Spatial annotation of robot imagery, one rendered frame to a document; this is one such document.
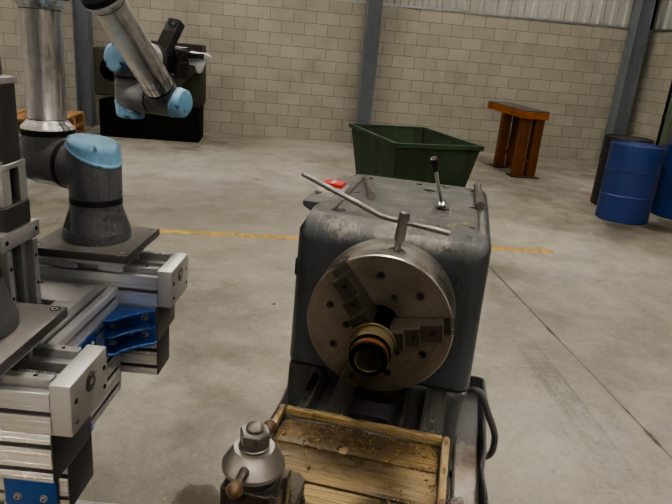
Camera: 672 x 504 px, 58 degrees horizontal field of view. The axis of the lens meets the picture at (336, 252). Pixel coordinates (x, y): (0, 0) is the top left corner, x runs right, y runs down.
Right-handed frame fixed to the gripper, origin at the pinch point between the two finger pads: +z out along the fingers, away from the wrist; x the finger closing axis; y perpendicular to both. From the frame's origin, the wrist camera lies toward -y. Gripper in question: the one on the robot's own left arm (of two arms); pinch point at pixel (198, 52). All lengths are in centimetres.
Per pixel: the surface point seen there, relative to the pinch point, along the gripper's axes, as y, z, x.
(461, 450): 90, -3, 111
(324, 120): 170, 863, -332
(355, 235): 26, -33, 73
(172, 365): 165, 66, -41
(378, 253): 23, -47, 83
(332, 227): 26, -34, 67
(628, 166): 73, 593, 161
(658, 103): 15, 1082, 198
